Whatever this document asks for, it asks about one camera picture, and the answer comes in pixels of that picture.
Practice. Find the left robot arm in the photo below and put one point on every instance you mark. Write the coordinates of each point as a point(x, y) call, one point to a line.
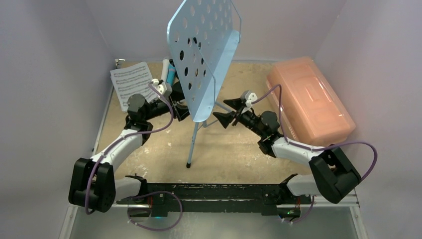
point(93, 184)

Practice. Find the blue toy microphone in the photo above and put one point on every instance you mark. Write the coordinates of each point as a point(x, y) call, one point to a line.
point(171, 75)

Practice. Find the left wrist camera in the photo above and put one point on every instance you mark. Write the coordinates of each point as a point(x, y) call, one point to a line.
point(161, 87)

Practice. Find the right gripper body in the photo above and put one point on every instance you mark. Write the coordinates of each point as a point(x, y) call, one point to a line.
point(236, 113)

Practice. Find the sheet music page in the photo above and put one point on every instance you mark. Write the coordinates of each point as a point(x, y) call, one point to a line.
point(132, 80)

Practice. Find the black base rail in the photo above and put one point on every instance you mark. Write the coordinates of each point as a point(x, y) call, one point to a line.
point(266, 199)

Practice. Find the light blue music stand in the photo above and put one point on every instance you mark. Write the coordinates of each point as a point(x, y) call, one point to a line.
point(202, 41)

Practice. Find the white toy microphone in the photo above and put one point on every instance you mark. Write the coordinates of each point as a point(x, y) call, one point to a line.
point(165, 69)

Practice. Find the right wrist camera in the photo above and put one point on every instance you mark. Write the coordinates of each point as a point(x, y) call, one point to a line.
point(248, 98)

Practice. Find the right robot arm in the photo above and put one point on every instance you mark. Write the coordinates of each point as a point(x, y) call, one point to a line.
point(332, 176)

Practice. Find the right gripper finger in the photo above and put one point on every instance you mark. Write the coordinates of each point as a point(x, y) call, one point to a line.
point(237, 104)
point(225, 119)

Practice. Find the pink plastic storage box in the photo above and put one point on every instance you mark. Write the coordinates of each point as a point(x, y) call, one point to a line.
point(311, 111)

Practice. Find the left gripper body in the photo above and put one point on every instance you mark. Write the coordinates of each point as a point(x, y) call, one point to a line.
point(176, 111)

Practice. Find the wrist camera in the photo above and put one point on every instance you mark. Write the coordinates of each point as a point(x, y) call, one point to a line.
point(248, 98)
point(161, 87)

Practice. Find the black mic stand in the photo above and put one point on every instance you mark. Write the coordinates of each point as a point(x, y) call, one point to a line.
point(178, 90)
point(173, 64)

